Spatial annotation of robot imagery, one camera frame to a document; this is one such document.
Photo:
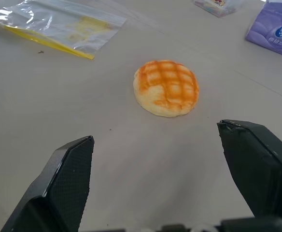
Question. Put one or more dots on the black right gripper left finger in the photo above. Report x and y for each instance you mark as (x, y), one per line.
(63, 183)

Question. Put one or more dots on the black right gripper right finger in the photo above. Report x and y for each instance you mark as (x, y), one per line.
(257, 164)

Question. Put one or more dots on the orange melon bun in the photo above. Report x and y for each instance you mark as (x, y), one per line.
(166, 88)

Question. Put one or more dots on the clear zip bag yellow strip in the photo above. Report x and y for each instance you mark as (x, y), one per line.
(59, 26)

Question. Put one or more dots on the purple tissue pack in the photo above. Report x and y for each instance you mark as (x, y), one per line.
(273, 29)

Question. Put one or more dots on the clear box colourful small items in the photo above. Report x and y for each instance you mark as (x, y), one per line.
(218, 7)

